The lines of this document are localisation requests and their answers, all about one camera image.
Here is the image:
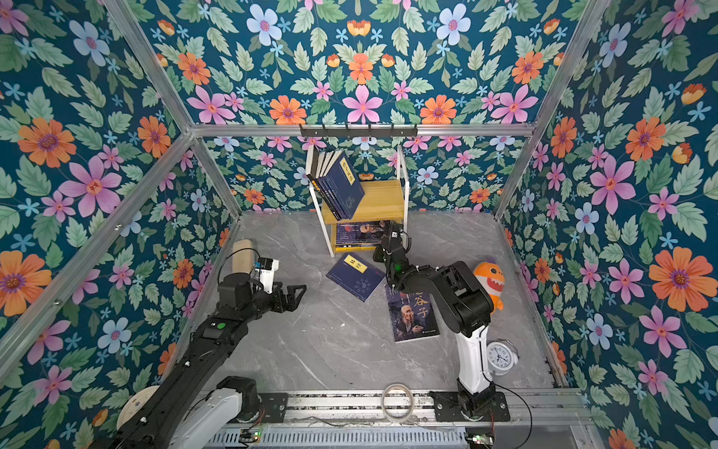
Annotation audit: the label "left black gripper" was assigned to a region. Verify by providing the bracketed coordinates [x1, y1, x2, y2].
[238, 279, 307, 326]

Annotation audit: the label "dark old man cover book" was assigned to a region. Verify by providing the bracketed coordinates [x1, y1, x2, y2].
[385, 285, 441, 342]

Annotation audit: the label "yellow cartoon cover book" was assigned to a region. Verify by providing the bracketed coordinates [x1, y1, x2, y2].
[333, 244, 380, 253]

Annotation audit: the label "navy book yellow label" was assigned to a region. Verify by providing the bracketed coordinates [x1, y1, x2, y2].
[316, 150, 334, 213]

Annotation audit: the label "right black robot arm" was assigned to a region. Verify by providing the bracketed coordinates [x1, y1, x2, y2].
[373, 221, 495, 419]

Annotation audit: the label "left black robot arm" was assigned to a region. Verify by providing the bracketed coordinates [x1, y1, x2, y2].
[91, 273, 307, 448]

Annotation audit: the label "beige glasses case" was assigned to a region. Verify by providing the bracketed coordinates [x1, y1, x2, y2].
[230, 239, 256, 273]

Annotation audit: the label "orange shark plush toy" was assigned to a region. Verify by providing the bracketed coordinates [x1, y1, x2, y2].
[473, 261, 505, 311]

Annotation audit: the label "dark book leaning on shelf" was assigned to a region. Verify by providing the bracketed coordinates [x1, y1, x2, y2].
[306, 148, 321, 192]

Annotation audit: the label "clear tape roll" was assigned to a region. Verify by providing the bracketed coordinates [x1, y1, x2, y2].
[380, 383, 415, 425]

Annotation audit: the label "white alarm clock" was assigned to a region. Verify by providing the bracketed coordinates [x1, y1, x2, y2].
[487, 340, 519, 376]

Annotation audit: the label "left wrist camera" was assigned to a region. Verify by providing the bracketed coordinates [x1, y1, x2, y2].
[254, 256, 280, 294]

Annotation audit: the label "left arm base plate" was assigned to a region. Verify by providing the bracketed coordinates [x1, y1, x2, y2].
[250, 393, 289, 425]

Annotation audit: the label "black hook rail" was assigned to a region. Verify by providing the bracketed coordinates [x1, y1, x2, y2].
[299, 125, 419, 138]

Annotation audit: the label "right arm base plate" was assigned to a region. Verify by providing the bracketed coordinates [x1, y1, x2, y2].
[429, 391, 510, 423]

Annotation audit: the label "beige round wall clock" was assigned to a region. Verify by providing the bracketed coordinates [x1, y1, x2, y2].
[116, 385, 159, 430]

